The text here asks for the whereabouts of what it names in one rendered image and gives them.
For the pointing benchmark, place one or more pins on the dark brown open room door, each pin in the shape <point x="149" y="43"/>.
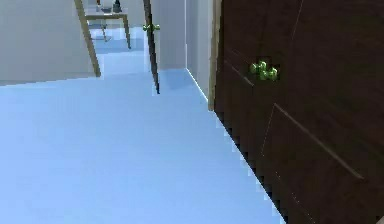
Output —
<point x="152" y="50"/>

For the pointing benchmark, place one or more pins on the green door knob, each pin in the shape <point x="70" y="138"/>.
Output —
<point x="263" y="70"/>
<point x="151" y="27"/>

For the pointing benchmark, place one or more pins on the dark bottle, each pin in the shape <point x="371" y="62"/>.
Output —
<point x="116" y="6"/>

